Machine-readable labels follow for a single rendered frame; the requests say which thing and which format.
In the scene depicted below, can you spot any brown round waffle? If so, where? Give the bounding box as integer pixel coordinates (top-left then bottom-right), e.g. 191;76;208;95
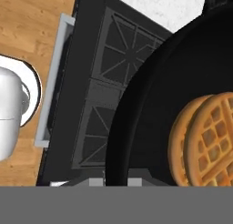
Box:
167;91;233;188

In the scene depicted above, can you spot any grey oven door handle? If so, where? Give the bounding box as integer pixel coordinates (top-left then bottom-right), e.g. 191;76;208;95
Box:
34;12;76;148

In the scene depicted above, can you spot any white rounded object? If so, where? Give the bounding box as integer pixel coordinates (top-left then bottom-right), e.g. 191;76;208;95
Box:
0;54;43;162

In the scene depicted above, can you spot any black stove with grates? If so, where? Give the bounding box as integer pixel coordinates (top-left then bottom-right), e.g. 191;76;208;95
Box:
35;0;175;188

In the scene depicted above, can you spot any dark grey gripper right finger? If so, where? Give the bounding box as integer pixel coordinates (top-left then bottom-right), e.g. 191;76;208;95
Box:
127;168;169;188

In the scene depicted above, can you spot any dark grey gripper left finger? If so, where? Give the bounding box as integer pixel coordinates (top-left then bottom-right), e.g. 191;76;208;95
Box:
61;168;107;188

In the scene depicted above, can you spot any black bowl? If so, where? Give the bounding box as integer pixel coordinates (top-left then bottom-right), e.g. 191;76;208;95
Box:
105;0;233;188

